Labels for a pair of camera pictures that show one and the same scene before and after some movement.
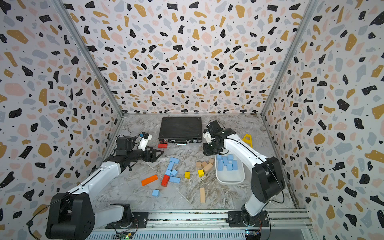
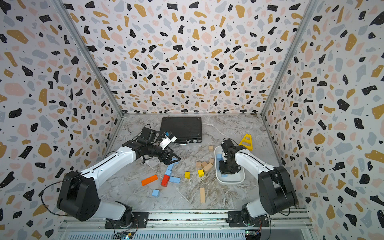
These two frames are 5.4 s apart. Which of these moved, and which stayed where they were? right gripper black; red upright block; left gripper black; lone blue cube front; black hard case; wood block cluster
Moved: left gripper black; right gripper black
Stayed: black hard case; wood block cluster; red upright block; lone blue cube front
